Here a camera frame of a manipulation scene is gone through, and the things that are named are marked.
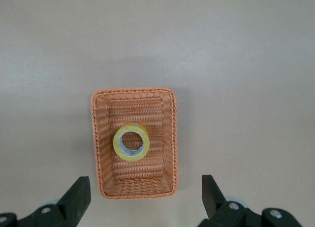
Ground yellowish clear tape roll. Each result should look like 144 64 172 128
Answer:
112 122 151 162

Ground deep brown wicker basket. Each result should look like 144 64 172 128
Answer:
90 86 179 201

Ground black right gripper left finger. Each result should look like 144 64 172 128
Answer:
15 176 92 227

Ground large table cover sheet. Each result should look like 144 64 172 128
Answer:
0 0 315 227

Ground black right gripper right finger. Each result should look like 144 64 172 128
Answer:
198 174 262 227

